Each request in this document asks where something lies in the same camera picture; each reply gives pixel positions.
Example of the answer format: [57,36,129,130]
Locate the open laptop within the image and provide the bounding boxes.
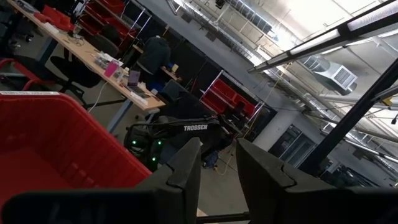
[126,70,147,95]

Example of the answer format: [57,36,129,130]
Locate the pink box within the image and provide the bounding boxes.
[104,60,120,78]

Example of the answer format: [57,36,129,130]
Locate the red tube frame chair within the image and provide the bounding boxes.
[0,57,44,91]

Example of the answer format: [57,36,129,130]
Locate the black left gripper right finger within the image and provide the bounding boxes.
[235,138,341,224]

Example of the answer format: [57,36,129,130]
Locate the person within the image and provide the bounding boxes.
[136,35,172,84]

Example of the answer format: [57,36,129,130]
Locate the large red plastic bin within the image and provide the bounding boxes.
[0,90,153,208]

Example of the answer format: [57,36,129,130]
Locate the black frame rail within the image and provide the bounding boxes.
[196,212,251,224]

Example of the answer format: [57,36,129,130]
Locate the black rig frame post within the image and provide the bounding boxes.
[297,58,398,175]

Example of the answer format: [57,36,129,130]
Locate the red bins on desk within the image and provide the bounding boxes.
[33,4,75,32]

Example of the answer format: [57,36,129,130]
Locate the long wooden desk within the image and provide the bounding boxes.
[6,0,166,133]

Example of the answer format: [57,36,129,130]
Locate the overhead LED light bar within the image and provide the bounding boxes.
[247,0,398,75]

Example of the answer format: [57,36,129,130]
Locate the black office chair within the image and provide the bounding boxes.
[159,80,216,119]
[49,33,121,109]

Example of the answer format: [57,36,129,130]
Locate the metal rack with red bins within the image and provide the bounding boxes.
[78,0,152,43]
[200,70,265,123]

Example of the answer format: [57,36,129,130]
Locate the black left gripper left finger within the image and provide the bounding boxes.
[135,137,202,224]

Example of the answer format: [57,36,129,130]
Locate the grey ceiling ventilation unit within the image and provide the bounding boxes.
[303,55,359,96]

